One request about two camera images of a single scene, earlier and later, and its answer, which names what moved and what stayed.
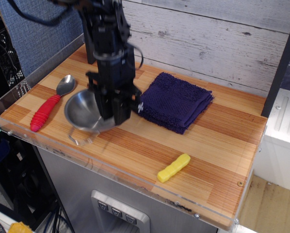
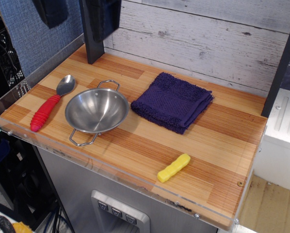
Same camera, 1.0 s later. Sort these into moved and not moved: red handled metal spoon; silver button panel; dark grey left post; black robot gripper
Moved: black robot gripper
Not moved: red handled metal spoon; silver button panel; dark grey left post
